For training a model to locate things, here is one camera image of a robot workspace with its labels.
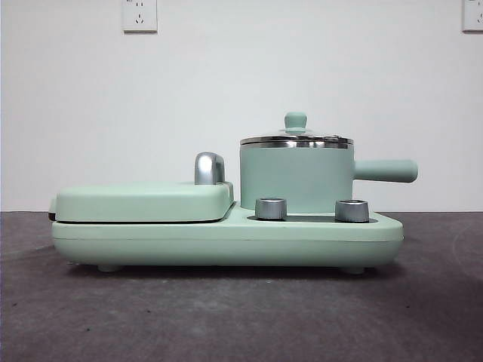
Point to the glass lid with green knob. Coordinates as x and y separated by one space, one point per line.
297 120

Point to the mint green steamer pot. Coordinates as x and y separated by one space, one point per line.
294 177

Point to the silver control knob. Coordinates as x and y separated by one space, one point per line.
269 208
351 210

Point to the mint green breakfast machine base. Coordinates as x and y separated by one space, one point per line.
226 241

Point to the mint green griddle cover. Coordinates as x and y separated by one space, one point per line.
143 200

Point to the white wall socket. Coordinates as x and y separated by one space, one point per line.
473 15
139 15

